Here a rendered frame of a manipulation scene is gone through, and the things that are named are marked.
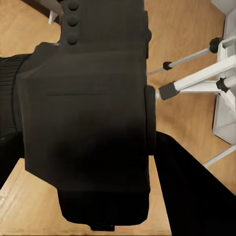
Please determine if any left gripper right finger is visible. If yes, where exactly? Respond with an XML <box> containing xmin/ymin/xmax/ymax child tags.
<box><xmin>154</xmin><ymin>131</ymin><xmax>236</xmax><ymax>236</ymax></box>

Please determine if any digital camera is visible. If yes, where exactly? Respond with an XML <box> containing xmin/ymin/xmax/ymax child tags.
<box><xmin>0</xmin><ymin>0</ymin><xmax>157</xmax><ymax>232</ymax></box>

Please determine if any camera tripod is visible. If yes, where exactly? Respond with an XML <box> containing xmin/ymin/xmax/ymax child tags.
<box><xmin>147</xmin><ymin>35</ymin><xmax>236</xmax><ymax>168</ymax></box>

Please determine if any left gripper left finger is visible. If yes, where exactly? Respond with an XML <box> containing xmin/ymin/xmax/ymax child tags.
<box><xmin>0</xmin><ymin>131</ymin><xmax>24</xmax><ymax>190</ymax></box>

